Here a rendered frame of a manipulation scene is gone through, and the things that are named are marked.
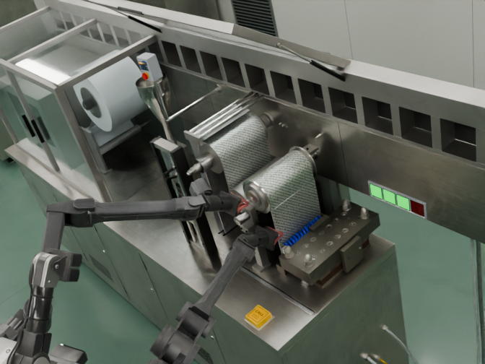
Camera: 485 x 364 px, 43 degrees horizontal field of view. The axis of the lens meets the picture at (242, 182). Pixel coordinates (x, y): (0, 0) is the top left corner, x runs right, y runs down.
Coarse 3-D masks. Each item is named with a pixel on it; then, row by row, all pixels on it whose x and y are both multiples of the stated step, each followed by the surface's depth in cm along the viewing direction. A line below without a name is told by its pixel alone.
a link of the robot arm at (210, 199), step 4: (204, 192) 220; (208, 192) 221; (204, 196) 219; (208, 196) 218; (212, 196) 219; (216, 196) 220; (204, 200) 218; (208, 200) 218; (212, 200) 218; (216, 200) 219; (208, 204) 217; (212, 204) 217; (216, 204) 218; (220, 204) 220; (204, 208) 218; (208, 208) 218; (212, 208) 218; (216, 208) 219
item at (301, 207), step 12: (312, 180) 240; (300, 192) 238; (312, 192) 242; (288, 204) 235; (300, 204) 240; (312, 204) 245; (276, 216) 233; (288, 216) 238; (300, 216) 243; (312, 216) 247; (276, 228) 235; (288, 228) 240; (300, 228) 245
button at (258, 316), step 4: (256, 308) 231; (260, 308) 231; (252, 312) 230; (256, 312) 230; (260, 312) 230; (264, 312) 229; (268, 312) 229; (248, 316) 229; (252, 316) 229; (256, 316) 228; (260, 316) 228; (264, 316) 227; (268, 316) 228; (248, 320) 230; (252, 320) 227; (256, 320) 227; (260, 320) 226; (264, 320) 227; (256, 324) 226; (260, 324) 226
